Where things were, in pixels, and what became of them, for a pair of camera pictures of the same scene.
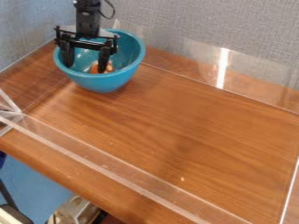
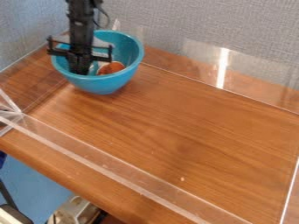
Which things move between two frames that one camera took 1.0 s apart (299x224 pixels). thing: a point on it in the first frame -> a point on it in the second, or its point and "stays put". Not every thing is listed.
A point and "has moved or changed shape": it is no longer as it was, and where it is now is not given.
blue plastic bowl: x=127 y=62 stays put
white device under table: x=77 y=211 stays put
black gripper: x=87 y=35 -> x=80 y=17
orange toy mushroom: x=108 y=67 has moved or changed shape
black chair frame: x=10 y=207 stays put
